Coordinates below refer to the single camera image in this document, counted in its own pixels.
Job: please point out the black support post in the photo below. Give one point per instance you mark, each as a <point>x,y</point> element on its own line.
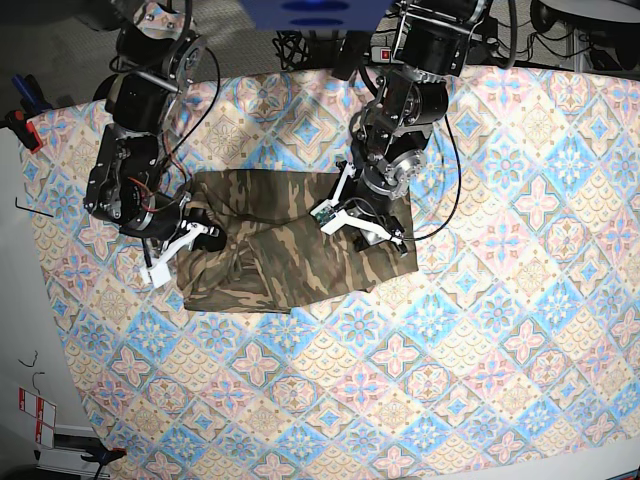
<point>353,48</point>

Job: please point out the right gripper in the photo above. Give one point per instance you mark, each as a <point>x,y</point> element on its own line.
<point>165,226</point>

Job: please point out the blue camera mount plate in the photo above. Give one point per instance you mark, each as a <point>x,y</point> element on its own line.
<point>359,15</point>

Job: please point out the blue orange clamp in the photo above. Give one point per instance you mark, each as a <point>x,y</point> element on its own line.
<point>102,456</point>

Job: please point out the camouflage T-shirt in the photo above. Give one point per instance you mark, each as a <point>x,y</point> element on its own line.
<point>276,257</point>

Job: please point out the white power strip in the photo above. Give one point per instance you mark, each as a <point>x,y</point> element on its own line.
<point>381,55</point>

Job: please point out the red white label card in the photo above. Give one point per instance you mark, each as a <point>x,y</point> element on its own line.
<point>39,416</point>

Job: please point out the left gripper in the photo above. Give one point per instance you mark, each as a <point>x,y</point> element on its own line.
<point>354,206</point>

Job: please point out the patterned tile tablecloth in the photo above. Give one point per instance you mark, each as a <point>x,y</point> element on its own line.
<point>516,339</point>

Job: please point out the red black clamp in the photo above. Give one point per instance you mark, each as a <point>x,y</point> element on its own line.
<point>33,103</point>

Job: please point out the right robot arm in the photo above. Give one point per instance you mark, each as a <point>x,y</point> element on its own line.
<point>158,50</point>

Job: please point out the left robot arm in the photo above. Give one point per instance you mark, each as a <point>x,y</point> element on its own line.
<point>390,133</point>

